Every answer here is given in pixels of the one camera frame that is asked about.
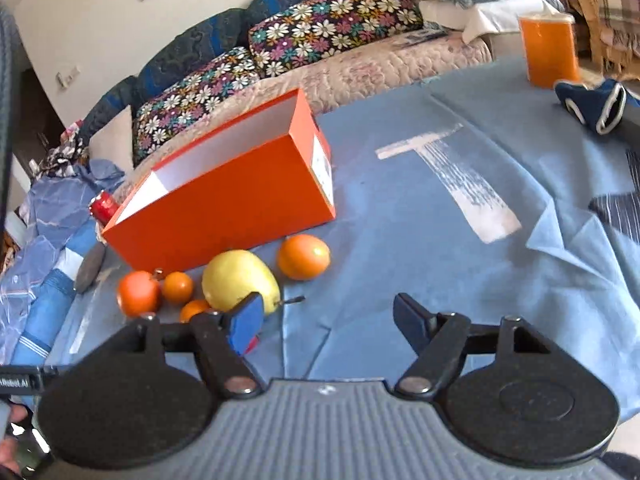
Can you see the grey round disc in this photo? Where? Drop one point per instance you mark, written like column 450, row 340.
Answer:
column 90, row 267

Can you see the colourful crumpled cloth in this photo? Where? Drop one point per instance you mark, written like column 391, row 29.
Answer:
column 62, row 152

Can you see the blue patchwork tablecloth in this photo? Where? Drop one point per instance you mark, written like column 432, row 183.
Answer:
column 410, row 220

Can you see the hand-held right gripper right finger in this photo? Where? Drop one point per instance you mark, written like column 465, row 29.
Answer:
column 412, row 322

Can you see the yellow pear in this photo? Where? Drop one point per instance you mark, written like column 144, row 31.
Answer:
column 235, row 277

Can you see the plaid blanket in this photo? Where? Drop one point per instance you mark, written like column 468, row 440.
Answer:
column 617, row 15

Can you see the black rectangular bar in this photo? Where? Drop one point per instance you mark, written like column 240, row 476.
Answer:
column 631, row 122

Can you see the magazines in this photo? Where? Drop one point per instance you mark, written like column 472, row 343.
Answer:
column 422, row 36

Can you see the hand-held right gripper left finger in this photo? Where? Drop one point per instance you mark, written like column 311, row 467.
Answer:
column 244, row 322

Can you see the person's left hand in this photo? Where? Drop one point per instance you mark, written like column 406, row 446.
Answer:
column 9, row 455

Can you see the small tangerine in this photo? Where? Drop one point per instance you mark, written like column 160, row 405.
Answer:
column 177, row 286
column 192, row 311

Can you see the orange cylindrical container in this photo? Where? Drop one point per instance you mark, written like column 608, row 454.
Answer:
column 547, row 50

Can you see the orange cardboard box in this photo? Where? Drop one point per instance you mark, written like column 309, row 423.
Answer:
column 225, row 210

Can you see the wall socket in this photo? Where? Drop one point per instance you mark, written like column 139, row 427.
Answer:
column 67, row 76

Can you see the red drink can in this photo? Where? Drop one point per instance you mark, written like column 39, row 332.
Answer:
column 104, row 206

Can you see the white pillow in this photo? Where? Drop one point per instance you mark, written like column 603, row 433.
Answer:
column 112, row 140

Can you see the wicker chair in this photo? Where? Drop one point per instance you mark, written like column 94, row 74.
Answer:
column 585, row 20

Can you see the white folded bedding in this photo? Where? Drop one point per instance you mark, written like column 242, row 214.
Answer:
column 480, row 17

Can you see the blue striped cloth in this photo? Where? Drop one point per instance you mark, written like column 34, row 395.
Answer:
column 45, row 250

